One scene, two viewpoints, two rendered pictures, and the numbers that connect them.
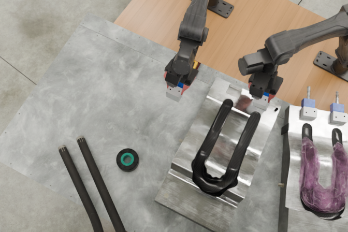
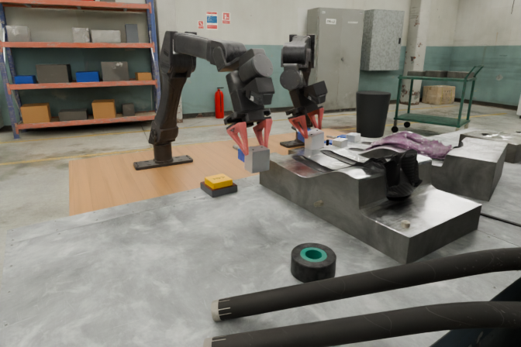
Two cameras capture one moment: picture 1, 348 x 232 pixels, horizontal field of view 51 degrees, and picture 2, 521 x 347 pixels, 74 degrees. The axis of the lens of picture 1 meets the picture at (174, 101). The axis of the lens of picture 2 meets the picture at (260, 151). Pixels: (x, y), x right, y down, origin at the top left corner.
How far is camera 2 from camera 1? 1.16 m
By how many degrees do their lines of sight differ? 63
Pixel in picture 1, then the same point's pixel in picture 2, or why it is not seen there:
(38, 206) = not seen: outside the picture
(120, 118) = (225, 255)
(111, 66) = (129, 237)
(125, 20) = (85, 207)
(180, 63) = (260, 60)
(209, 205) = (431, 202)
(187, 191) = (403, 211)
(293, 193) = not seen: hidden behind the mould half
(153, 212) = not seen: hidden behind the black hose
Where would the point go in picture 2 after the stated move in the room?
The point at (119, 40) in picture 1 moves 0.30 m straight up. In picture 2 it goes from (103, 218) to (85, 91)
